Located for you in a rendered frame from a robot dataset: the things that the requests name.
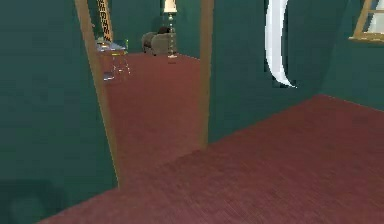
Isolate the grey armchair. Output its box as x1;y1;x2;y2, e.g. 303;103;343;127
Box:
141;27;178;56

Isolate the floor lamp with cream shade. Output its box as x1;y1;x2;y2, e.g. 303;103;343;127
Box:
162;0;179;60

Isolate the glass side table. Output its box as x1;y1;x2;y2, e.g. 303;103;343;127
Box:
95;39;132;82

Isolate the white curved floor lamp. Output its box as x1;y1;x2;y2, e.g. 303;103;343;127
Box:
264;0;298;89

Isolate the wooden framed window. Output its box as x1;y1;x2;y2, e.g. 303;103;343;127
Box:
348;0;384;45

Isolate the wooden door frame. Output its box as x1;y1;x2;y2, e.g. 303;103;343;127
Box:
73;0;215;190

